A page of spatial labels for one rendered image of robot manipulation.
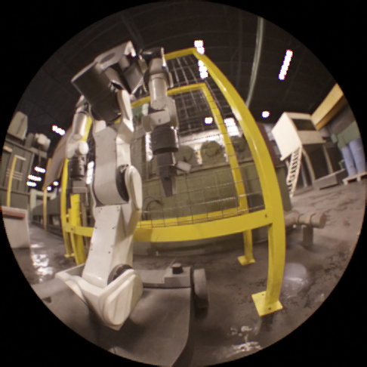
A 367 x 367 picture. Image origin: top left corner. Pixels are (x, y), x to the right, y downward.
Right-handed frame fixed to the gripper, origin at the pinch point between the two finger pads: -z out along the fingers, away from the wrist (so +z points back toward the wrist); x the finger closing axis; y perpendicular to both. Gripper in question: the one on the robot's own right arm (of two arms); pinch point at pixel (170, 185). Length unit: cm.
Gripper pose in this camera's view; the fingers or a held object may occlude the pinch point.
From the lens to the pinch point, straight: 37.8
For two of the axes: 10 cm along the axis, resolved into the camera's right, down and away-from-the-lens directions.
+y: -9.9, 1.6, 0.4
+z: -1.6, -9.9, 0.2
